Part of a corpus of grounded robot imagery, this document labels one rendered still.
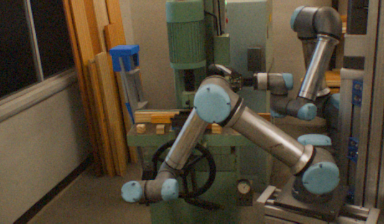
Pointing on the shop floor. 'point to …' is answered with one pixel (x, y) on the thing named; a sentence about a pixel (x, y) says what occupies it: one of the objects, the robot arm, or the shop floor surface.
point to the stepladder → (131, 85)
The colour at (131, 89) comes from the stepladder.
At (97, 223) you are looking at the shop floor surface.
